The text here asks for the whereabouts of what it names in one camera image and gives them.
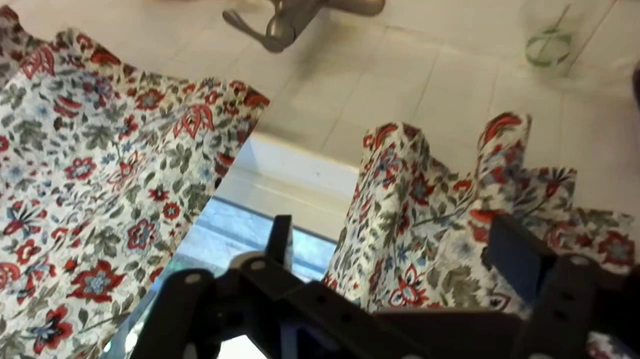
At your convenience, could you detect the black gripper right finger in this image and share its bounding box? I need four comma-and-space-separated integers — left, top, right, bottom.
486, 212, 640, 359

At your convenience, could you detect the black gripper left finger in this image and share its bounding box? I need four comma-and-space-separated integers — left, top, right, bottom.
126, 214, 429, 359

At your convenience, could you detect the clear glass with green band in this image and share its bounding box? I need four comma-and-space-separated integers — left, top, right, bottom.
518, 0, 582, 69

